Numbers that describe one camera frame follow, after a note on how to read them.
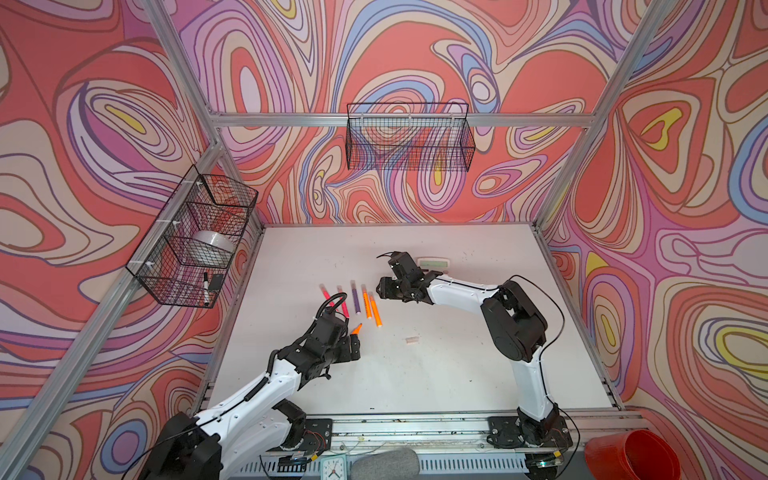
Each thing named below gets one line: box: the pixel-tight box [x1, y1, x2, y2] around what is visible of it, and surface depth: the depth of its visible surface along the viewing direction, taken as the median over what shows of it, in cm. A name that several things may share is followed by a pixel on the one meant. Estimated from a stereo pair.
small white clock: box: [320, 454, 348, 480], surface depth 69 cm
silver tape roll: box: [192, 230, 236, 254], surface depth 75 cm
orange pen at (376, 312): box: [369, 295, 383, 328], surface depth 97 cm
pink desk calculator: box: [416, 256, 451, 271], surface depth 106 cm
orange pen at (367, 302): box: [361, 284, 373, 319], surface depth 99 cm
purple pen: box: [350, 280, 361, 315], surface depth 101 cm
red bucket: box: [585, 429, 683, 480], surface depth 63 cm
